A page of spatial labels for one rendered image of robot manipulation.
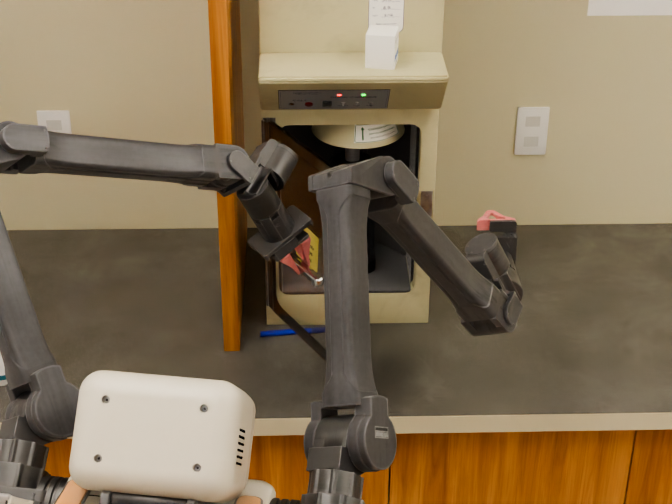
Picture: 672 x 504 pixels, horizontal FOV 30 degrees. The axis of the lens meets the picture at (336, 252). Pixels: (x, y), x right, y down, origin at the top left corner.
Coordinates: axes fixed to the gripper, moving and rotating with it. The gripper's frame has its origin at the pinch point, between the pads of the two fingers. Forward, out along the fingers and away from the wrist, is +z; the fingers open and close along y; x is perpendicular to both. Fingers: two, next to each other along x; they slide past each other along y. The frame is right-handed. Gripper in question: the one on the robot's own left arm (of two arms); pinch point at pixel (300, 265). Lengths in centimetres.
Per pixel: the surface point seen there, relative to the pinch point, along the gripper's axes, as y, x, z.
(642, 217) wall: -78, -17, 68
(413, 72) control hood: -34.0, 0.2, -17.3
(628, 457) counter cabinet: -26, 34, 58
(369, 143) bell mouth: -25.9, -13.3, -1.0
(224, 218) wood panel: 3.7, -17.4, -5.3
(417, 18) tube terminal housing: -42.2, -7.5, -20.1
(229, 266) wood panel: 7.8, -17.4, 3.9
